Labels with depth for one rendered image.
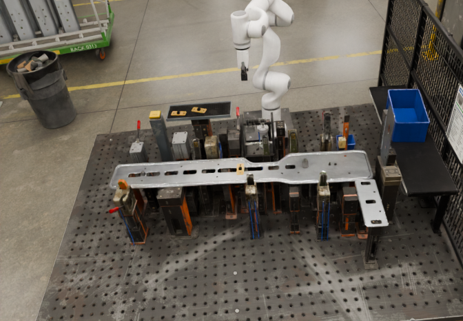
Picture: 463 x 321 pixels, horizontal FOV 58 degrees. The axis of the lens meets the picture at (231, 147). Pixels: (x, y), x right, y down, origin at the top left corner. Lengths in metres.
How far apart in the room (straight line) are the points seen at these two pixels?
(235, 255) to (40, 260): 1.79
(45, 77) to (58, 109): 0.40
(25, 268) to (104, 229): 1.17
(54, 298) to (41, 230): 1.45
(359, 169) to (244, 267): 0.76
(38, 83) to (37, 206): 1.23
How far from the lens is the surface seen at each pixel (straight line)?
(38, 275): 3.52
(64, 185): 4.09
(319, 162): 2.25
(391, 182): 2.16
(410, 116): 2.56
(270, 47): 2.46
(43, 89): 4.58
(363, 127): 2.98
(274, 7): 2.34
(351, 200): 2.11
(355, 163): 2.26
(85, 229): 2.62
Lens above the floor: 2.54
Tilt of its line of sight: 40 degrees down
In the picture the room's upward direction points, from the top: 9 degrees counter-clockwise
